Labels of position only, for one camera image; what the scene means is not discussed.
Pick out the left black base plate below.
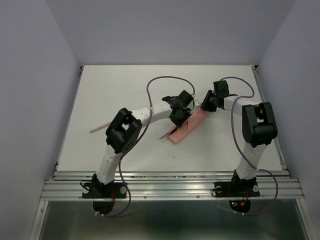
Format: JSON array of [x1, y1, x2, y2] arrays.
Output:
[[80, 181, 128, 199]]

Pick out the pink handled knife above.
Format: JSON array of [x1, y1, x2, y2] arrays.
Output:
[[158, 122, 188, 140]]

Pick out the pink cloth napkin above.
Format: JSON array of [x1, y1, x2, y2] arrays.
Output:
[[167, 108, 208, 145]]

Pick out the pink handled fork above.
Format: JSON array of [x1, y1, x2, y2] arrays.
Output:
[[89, 122, 111, 134]]

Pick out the aluminium rail frame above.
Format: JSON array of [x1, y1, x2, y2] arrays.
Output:
[[31, 65, 320, 240]]

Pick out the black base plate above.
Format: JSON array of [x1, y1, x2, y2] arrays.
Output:
[[80, 181, 128, 199], [211, 181, 260, 198]]

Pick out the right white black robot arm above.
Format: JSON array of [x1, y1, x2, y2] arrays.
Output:
[[200, 77, 278, 195]]

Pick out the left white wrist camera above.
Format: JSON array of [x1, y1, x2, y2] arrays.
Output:
[[191, 94, 201, 108]]

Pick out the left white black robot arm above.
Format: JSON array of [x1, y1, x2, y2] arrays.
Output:
[[91, 90, 201, 197]]

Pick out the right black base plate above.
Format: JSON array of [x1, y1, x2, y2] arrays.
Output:
[[211, 181, 260, 198]]

